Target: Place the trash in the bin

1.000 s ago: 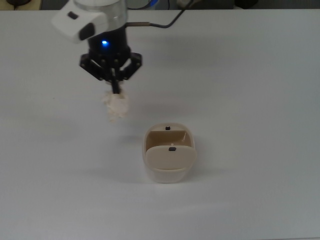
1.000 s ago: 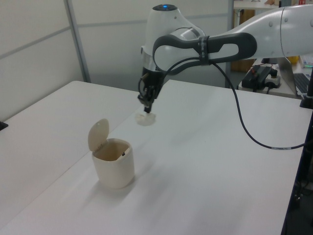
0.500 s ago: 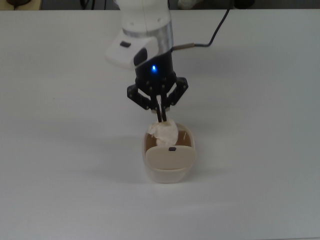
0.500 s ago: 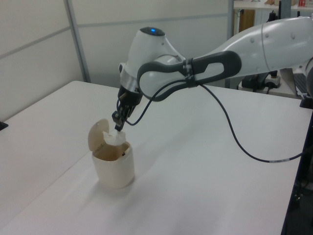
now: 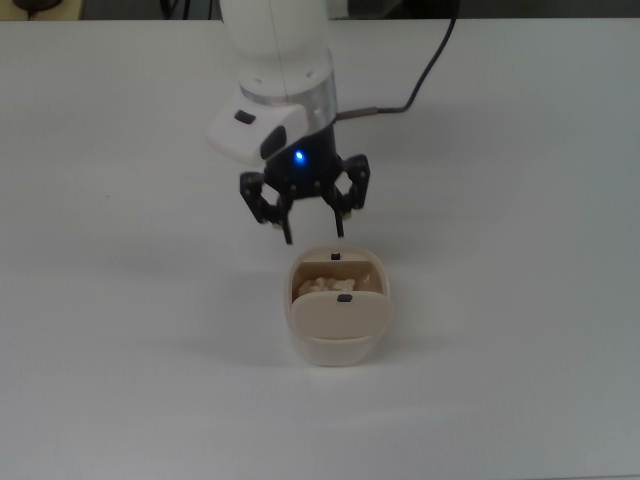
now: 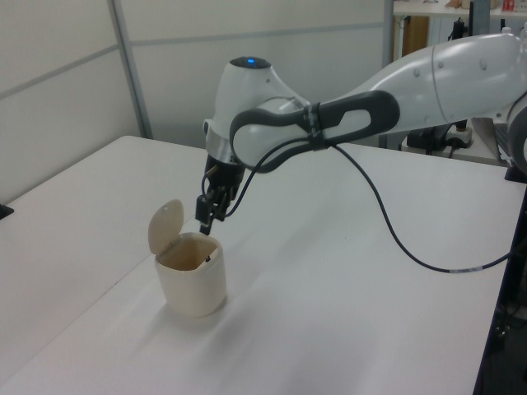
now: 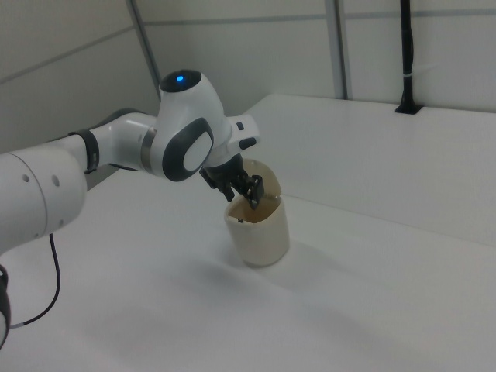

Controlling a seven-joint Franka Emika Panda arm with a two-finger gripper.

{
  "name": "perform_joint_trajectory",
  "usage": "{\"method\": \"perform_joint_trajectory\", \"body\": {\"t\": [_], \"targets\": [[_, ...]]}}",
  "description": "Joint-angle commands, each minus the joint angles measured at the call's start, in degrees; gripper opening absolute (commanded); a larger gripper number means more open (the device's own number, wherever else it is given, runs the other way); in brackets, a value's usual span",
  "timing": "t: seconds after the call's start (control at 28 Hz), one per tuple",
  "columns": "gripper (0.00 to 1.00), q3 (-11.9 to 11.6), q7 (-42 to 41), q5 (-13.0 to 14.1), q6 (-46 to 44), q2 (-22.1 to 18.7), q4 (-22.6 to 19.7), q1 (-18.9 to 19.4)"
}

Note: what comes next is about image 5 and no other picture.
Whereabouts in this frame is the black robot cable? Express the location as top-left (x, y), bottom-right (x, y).
top-left (335, 0), bottom-right (460, 120)

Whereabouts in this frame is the black device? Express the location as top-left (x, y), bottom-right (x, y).
top-left (11, 0), bottom-right (64, 14)

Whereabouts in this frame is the white paper trash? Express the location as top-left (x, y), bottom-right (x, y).
top-left (297, 273), bottom-right (359, 297)

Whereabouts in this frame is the small cream bin with lid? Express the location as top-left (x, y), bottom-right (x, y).
top-left (284, 243), bottom-right (395, 368)

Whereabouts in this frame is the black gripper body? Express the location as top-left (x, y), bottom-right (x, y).
top-left (262, 122), bottom-right (347, 201)

